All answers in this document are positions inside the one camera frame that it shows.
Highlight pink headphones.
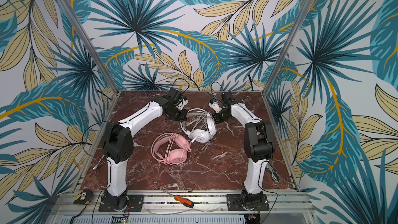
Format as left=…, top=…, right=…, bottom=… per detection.
left=151, top=133, right=191, bottom=166

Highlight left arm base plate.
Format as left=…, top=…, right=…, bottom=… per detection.
left=98, top=194, right=144, bottom=213

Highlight aluminium frame post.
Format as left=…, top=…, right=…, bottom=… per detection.
left=56, top=0, right=119, bottom=94
left=263, top=0, right=315, bottom=98

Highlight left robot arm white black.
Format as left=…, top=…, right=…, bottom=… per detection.
left=103, top=88, right=188, bottom=212

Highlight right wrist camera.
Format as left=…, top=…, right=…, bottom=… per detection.
left=208, top=98, right=222, bottom=113

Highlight orange handled screwdriver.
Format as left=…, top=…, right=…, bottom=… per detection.
left=161, top=189, right=194, bottom=208

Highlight silver metal handle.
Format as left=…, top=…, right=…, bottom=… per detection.
left=92, top=155, right=105, bottom=171
left=266, top=162, right=279, bottom=183

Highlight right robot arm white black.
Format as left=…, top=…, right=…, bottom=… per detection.
left=208, top=92, right=276, bottom=209

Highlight right aluminium frame post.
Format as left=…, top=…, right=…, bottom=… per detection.
left=263, top=0, right=315, bottom=98

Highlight silver metal handle right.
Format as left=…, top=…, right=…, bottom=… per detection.
left=266, top=162, right=279, bottom=183

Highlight aluminium front rail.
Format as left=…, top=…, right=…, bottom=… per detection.
left=50, top=190, right=315, bottom=217

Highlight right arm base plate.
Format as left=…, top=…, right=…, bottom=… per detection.
left=226, top=191, right=269, bottom=211

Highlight silver metal handle left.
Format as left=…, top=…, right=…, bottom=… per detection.
left=92, top=155, right=105, bottom=171

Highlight white headphones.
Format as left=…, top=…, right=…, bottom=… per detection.
left=180, top=108, right=217, bottom=143

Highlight left aluminium frame post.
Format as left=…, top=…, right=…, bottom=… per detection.
left=56, top=0, right=119, bottom=94

